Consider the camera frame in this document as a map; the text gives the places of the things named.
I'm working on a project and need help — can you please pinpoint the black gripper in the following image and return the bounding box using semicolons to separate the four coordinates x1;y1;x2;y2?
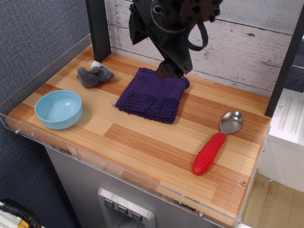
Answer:
143;21;192;79

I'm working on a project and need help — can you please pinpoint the red handled metal spoon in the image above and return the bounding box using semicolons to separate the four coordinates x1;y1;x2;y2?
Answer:
193;111;243;175

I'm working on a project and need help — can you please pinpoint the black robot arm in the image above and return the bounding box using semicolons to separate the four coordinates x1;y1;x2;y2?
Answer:
129;0;221;78

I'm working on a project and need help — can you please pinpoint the purple folded cloth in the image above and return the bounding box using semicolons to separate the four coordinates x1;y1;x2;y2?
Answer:
115;68;190;124

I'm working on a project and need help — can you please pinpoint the grey plush toy animal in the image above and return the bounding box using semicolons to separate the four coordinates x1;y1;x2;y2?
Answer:
76;60;114;88

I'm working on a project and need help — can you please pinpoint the light blue bowl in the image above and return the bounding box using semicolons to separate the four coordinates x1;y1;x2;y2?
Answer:
35;90;83;130

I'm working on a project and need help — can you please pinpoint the clear acrylic table guard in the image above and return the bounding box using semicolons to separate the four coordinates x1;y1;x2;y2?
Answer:
2;35;270;228

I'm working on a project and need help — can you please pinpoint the grey cabinet with button panel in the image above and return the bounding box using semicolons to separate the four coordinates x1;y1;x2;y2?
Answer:
46;147;217;228

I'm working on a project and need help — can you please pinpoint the black and yellow bag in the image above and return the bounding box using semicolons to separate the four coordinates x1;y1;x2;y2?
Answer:
0;199;43;228

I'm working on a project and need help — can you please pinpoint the black cable loop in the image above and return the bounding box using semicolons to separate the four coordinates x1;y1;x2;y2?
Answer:
186;21;209;52

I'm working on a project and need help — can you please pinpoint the black left vertical post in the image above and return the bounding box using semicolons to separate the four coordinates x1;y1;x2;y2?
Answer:
85;0;111;62

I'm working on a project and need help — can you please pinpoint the black vertical post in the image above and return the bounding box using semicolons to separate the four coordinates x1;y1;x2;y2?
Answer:
265;6;304;117
85;0;111;62

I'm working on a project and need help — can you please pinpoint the black right vertical post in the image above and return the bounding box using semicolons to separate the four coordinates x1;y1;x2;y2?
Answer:
265;6;304;117

